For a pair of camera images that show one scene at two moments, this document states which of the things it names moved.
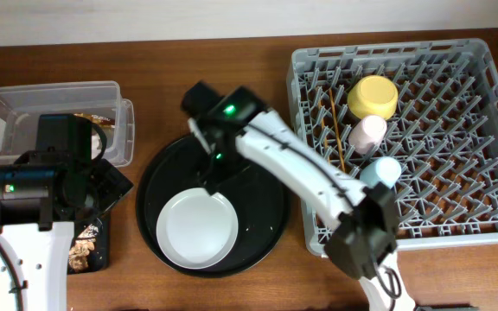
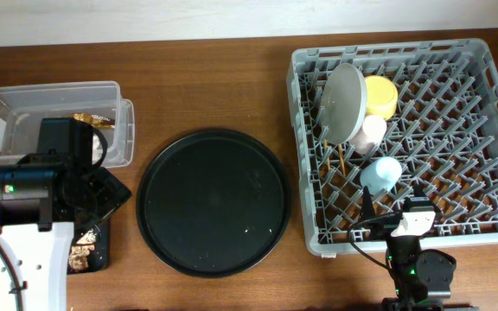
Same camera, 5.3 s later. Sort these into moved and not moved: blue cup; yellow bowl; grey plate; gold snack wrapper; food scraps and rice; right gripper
Moved: grey plate; right gripper
Not moved: yellow bowl; gold snack wrapper; blue cup; food scraps and rice
